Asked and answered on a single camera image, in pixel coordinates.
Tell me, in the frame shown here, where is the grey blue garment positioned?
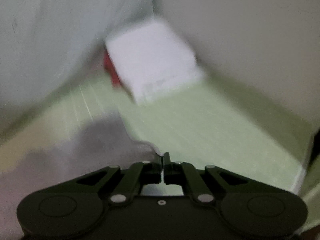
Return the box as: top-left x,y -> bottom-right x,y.
1,113 -> 162,239

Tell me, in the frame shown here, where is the green grid cutting mat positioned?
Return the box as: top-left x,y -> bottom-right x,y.
1,74 -> 312,193

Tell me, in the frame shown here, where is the white folded cloth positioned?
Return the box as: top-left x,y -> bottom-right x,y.
105,17 -> 206,105

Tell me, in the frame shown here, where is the red folded cloth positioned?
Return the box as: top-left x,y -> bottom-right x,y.
104,51 -> 121,87

